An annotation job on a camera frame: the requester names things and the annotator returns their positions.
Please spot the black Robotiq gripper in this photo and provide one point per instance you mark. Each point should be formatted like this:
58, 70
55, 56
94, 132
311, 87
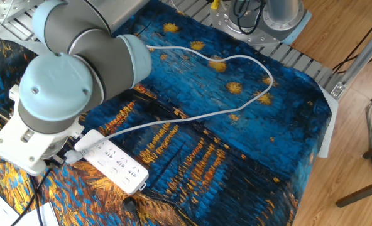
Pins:
54, 161

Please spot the aluminium frame post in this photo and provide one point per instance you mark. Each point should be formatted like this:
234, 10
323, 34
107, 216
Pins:
362, 56

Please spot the dark wooden stool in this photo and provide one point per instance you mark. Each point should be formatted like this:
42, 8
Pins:
362, 191

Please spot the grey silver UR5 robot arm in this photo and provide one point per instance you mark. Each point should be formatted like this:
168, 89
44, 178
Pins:
85, 62

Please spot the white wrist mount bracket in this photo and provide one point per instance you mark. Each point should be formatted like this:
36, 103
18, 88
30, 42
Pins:
19, 147

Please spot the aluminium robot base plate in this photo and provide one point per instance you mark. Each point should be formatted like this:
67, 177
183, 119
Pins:
223, 22

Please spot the starry night painted tablecloth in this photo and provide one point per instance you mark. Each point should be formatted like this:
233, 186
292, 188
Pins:
205, 157

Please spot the white power strip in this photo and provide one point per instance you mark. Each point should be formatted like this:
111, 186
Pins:
117, 163

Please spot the yellow clip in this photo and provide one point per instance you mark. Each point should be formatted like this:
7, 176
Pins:
215, 4

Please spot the perforated aluminium plate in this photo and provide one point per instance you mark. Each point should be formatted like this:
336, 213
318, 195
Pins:
3, 7

